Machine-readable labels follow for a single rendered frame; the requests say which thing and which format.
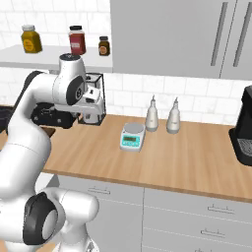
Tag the white pour bottle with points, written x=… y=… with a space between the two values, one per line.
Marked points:
x=173 y=121
x=152 y=118

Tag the red jar with black lid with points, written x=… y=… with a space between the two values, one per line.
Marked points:
x=77 y=41

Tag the yellow jar with grey lid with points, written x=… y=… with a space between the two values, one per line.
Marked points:
x=31 y=41

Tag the black hob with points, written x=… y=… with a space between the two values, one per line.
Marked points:
x=5 y=118

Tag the grey base cupboard door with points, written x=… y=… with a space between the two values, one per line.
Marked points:
x=121 y=229

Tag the black coffee machine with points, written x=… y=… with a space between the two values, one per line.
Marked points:
x=244 y=131

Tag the white kitchen scale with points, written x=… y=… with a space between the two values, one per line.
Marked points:
x=132 y=138

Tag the grey wall cupboard door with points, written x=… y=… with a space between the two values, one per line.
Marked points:
x=241 y=70
x=164 y=36

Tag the white wall shelf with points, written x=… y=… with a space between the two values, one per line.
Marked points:
x=29 y=59

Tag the small brown jar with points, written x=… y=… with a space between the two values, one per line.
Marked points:
x=104 y=47

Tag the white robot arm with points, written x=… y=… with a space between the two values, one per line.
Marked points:
x=26 y=154

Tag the grey drawer front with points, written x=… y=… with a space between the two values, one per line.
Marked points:
x=170 y=226
x=177 y=203
x=124 y=193
x=164 y=244

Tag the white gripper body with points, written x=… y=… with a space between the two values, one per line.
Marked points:
x=93 y=105

